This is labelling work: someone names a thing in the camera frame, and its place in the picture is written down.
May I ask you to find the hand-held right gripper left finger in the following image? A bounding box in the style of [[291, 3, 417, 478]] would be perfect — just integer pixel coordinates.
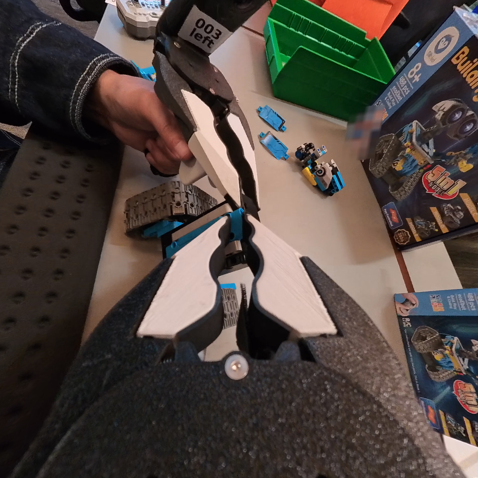
[[137, 216, 229, 341]]

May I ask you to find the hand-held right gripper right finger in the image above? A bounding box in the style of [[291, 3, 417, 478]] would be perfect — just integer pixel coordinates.
[[244, 214, 338, 338]]

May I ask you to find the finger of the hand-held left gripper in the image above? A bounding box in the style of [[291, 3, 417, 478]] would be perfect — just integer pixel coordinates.
[[179, 89, 243, 210], [225, 111, 261, 221]]

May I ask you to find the blue grey tracked toy robot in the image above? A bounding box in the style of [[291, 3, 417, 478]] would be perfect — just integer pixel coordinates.
[[123, 180, 262, 331]]

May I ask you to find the person's left forearm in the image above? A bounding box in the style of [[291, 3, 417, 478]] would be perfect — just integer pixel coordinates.
[[0, 0, 139, 139]]

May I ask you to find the grey desk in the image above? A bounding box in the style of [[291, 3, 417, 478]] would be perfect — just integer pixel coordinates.
[[80, 4, 478, 478]]

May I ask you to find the person's left hand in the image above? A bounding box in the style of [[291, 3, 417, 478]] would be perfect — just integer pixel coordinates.
[[88, 69, 195, 176]]

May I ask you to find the blue flat plastic piece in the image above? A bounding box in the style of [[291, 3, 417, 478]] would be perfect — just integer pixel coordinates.
[[257, 105, 287, 132], [259, 131, 290, 160]]

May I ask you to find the white grey toy module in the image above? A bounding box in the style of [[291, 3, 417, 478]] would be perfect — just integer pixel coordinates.
[[116, 0, 169, 40]]

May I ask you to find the blue white toy assembly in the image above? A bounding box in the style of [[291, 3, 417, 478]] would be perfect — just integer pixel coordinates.
[[295, 143, 346, 196]]

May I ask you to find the green plastic bin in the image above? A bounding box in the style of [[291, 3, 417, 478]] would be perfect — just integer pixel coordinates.
[[263, 0, 396, 122]]

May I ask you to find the black dimpled mat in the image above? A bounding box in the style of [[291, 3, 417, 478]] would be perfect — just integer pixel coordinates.
[[0, 131, 125, 478]]

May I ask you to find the blue printed booklet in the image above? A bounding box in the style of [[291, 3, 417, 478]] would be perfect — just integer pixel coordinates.
[[394, 288, 478, 447]]

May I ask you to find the orange plastic case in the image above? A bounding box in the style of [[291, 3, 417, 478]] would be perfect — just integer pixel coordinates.
[[321, 0, 409, 40]]

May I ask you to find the dark printed toy kit box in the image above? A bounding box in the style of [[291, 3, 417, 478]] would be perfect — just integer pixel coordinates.
[[360, 7, 478, 251]]

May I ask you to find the black divider panel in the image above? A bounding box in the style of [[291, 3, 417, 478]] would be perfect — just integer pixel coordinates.
[[381, 0, 467, 68]]

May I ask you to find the person's denim jacket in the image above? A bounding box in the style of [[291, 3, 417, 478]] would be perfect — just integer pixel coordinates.
[[0, 121, 32, 183]]

